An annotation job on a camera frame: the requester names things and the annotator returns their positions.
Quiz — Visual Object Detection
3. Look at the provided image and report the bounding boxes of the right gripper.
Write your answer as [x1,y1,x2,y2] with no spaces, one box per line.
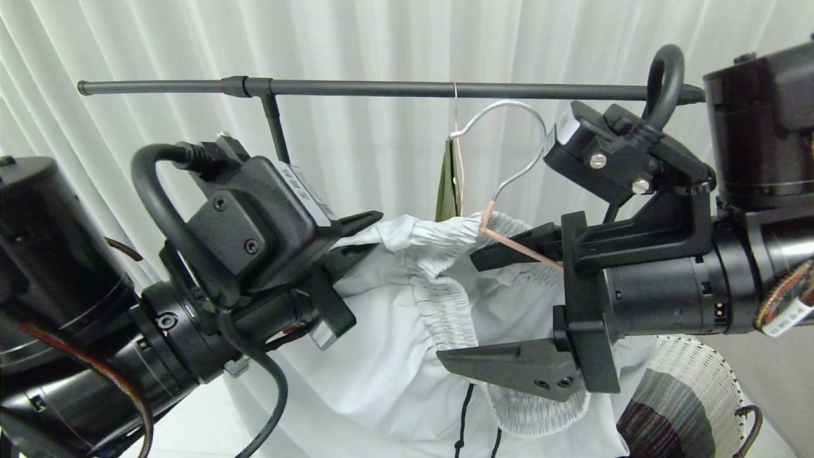
[436,213,761,403]

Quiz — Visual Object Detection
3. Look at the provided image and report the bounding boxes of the white curtain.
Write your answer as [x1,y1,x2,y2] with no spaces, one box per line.
[0,0,814,357]

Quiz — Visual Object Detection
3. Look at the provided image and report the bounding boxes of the white laundry basket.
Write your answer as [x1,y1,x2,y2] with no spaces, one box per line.
[616,334,764,458]

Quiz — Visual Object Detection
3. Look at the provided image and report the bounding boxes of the green long-sleeved shirt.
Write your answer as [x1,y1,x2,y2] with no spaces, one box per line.
[436,137,462,223]

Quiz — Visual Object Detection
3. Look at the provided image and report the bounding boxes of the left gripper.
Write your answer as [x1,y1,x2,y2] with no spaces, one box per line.
[203,211,385,382]

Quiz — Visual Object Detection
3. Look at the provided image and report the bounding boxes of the pale grey shorts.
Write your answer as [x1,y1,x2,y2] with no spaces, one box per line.
[226,212,656,458]

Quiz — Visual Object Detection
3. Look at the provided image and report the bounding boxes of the pink clothes hanger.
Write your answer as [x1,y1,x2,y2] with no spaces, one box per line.
[450,100,565,271]
[452,81,466,217]

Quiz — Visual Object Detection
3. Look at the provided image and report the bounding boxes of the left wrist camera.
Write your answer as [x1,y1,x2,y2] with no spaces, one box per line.
[159,132,344,306]

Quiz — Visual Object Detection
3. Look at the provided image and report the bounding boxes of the black clothes rack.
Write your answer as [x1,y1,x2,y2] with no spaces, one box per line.
[78,76,707,167]

